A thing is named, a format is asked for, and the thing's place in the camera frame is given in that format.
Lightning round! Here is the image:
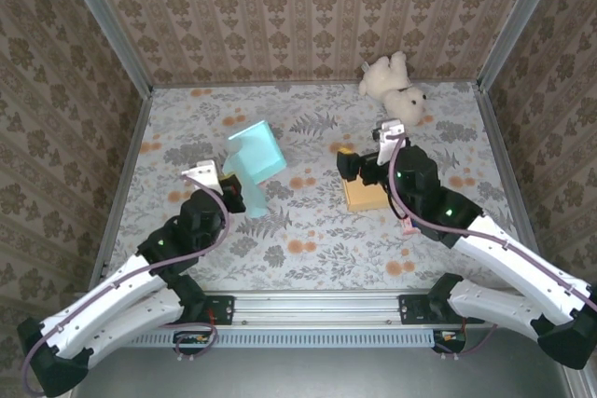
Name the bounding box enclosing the light blue paper box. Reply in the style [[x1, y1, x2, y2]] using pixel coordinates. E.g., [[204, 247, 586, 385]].
[[222, 120, 286, 219]]

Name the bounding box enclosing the orange paper box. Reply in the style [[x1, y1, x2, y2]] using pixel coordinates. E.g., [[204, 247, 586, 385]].
[[341, 177, 391, 213]]

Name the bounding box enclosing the black base connector box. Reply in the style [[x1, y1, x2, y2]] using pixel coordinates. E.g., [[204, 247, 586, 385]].
[[173, 330, 217, 355], [432, 328, 467, 354]]

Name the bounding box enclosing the white plush bear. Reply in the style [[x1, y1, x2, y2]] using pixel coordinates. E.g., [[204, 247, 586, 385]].
[[357, 50, 429, 127]]

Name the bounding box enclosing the floral table cloth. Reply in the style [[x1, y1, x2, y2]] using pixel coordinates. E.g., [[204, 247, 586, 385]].
[[102, 82, 535, 292]]

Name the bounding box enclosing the grey metal panel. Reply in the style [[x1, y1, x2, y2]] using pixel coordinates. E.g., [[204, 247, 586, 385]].
[[69, 328, 576, 398]]

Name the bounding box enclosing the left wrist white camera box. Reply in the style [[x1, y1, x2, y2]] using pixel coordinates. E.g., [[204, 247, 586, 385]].
[[180, 159, 224, 194]]

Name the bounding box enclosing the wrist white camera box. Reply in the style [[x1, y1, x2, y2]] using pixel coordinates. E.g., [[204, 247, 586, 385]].
[[372, 118, 408, 166], [180, 159, 224, 194]]

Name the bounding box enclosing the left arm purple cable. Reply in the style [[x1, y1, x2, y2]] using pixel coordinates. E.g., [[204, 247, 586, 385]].
[[21, 173, 232, 394]]

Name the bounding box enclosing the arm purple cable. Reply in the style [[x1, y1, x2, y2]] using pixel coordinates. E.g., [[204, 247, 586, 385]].
[[21, 173, 232, 394], [389, 131, 597, 363]]

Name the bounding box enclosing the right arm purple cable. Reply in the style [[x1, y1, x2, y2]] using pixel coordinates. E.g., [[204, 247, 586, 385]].
[[389, 131, 597, 363]]

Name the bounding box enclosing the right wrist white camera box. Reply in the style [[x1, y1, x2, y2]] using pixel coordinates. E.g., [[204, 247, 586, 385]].
[[372, 118, 408, 166]]

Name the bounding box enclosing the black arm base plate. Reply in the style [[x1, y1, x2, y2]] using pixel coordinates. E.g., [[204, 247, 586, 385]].
[[398, 294, 486, 325], [176, 294, 235, 325]]

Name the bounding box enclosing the aluminium table side rail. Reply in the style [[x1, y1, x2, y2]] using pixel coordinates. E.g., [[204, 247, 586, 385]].
[[474, 84, 552, 278], [88, 88, 153, 292]]

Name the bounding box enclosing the long aluminium frame rail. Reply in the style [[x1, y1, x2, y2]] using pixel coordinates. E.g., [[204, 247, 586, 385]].
[[69, 289, 574, 327]]

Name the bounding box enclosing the grey slotted cable duct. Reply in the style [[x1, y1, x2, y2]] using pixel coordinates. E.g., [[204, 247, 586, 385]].
[[125, 328, 436, 350]]

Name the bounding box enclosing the aluminium corner post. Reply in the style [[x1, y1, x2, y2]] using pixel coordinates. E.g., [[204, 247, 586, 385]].
[[54, 0, 154, 97], [476, 0, 570, 92]]

